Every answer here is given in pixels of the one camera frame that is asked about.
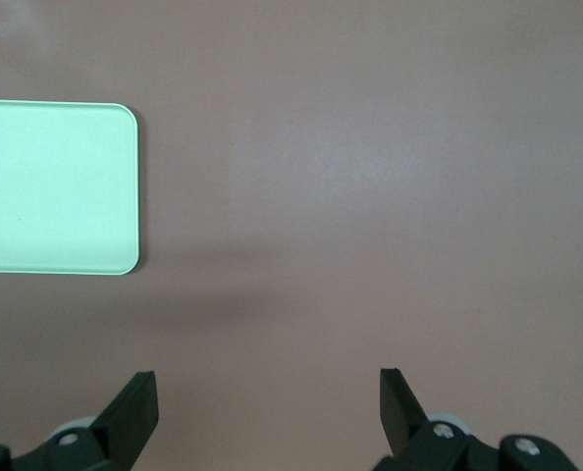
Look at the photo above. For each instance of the brown table cover mat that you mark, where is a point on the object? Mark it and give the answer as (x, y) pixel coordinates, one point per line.
(345, 196)

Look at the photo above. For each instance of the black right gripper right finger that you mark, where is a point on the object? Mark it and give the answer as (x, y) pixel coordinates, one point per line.
(399, 417)

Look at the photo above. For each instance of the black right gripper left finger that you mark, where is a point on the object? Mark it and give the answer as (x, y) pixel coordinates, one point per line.
(120, 432)

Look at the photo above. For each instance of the light green rectangular tray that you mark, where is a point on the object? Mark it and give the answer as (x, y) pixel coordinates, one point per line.
(51, 186)

